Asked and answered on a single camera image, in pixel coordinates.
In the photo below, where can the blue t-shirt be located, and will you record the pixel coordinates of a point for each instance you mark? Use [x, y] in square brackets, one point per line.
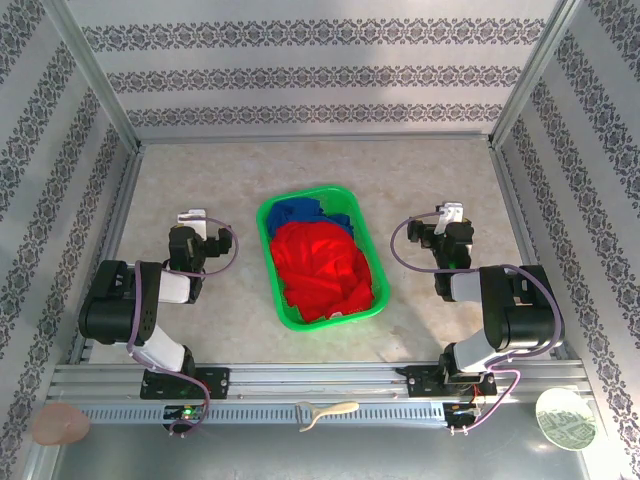
[295, 212]

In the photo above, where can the circuit board with white plugs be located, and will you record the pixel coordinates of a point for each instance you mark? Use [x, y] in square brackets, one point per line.
[460, 411]

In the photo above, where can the aluminium side rail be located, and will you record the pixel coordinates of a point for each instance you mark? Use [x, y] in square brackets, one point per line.
[514, 200]
[118, 215]

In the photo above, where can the aluminium mounting rail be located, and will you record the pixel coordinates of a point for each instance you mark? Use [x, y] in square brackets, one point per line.
[320, 380]

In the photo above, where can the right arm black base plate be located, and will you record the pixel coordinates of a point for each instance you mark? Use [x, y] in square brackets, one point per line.
[422, 382]

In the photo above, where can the beige peeler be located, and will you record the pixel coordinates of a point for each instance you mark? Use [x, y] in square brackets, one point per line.
[335, 409]

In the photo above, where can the green plastic basket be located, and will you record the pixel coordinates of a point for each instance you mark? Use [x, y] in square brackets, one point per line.
[382, 285]

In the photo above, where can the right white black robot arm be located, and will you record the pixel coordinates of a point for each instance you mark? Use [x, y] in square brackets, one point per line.
[525, 320]

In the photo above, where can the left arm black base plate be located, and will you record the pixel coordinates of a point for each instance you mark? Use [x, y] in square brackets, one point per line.
[215, 382]

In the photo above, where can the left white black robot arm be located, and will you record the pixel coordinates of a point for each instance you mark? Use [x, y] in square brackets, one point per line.
[110, 310]

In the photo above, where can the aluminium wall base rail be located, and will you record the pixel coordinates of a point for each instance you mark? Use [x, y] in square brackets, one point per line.
[315, 137]

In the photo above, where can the pink round object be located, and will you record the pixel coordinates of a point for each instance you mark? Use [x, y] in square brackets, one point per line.
[60, 425]

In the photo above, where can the red t-shirt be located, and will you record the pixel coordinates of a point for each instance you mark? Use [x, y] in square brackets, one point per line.
[320, 270]

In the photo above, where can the white green round disc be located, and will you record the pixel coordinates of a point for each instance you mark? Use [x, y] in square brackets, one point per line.
[567, 420]

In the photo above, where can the aluminium frame post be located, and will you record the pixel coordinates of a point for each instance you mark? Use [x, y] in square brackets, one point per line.
[95, 70]
[542, 70]

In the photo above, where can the circuit board with green light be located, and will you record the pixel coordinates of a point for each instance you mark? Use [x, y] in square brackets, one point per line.
[186, 413]

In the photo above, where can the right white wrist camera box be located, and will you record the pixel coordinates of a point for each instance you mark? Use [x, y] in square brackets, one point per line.
[452, 212]

